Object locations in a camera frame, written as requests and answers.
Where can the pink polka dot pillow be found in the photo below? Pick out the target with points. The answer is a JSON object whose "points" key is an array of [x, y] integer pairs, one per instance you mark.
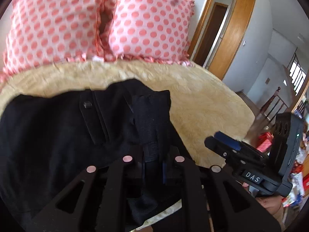
{"points": [[149, 30], [49, 31]]}

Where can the black pants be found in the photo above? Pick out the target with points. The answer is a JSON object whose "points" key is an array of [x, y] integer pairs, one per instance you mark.
{"points": [[104, 160]]}

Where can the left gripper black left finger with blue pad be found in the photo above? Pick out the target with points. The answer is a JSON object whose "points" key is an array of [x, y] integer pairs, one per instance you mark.
{"points": [[112, 198]]}

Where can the wooden stair railing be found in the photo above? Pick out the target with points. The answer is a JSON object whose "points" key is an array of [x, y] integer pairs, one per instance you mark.
{"points": [[295, 79]]}

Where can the wooden door frame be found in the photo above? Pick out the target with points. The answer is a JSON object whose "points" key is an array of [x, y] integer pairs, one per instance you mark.
{"points": [[218, 31]]}

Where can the person's right hand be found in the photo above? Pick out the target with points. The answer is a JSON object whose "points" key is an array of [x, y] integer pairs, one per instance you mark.
{"points": [[274, 206]]}

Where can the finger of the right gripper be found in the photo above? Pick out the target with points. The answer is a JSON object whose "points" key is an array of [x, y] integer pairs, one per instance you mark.
{"points": [[228, 141], [220, 149]]}

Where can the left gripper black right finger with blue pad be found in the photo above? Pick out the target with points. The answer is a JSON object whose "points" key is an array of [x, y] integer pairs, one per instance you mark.
{"points": [[212, 200]]}

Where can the yellow patterned bed sheet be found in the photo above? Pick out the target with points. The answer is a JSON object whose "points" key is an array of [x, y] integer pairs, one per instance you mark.
{"points": [[198, 106]]}

